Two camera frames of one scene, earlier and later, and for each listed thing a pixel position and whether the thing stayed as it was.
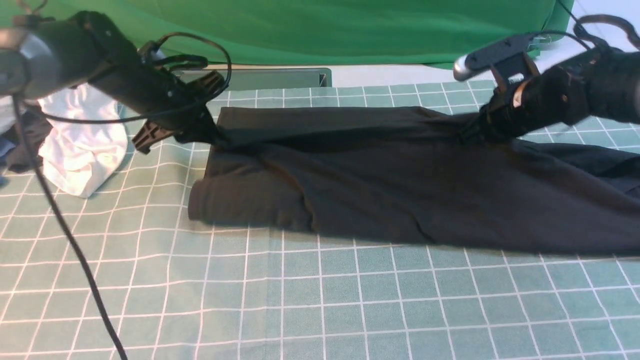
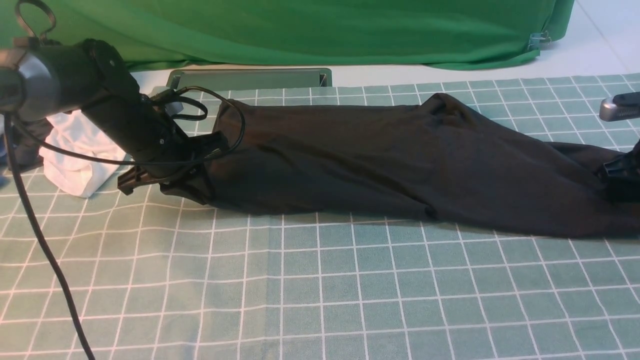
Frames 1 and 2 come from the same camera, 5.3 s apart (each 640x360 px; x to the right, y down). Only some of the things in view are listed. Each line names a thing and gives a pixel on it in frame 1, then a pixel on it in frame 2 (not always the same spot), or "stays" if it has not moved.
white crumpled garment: (81, 157) stays
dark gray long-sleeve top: (417, 174) stays
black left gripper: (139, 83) to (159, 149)
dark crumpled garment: (38, 127) stays
